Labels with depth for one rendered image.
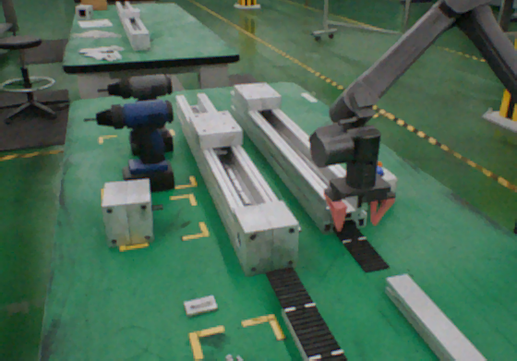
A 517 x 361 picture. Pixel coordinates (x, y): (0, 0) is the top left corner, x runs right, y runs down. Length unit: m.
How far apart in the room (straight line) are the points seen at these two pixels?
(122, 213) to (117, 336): 0.26
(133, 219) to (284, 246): 0.31
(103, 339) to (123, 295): 0.10
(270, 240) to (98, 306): 0.31
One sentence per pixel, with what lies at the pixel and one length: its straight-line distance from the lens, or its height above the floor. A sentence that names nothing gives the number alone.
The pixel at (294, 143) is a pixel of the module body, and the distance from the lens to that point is 1.32.
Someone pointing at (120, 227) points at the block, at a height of 0.82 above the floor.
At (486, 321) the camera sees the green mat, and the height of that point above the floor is 0.78.
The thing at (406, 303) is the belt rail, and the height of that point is 0.81.
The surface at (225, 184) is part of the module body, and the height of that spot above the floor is 0.86.
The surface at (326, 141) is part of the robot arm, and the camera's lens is 0.84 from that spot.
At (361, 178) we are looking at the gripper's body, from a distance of 0.90.
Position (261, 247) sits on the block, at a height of 0.84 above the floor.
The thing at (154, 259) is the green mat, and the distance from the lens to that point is 0.96.
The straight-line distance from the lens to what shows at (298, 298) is 0.80.
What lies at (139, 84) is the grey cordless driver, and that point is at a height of 0.98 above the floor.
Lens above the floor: 1.33
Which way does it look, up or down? 25 degrees down
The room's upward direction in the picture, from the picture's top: straight up
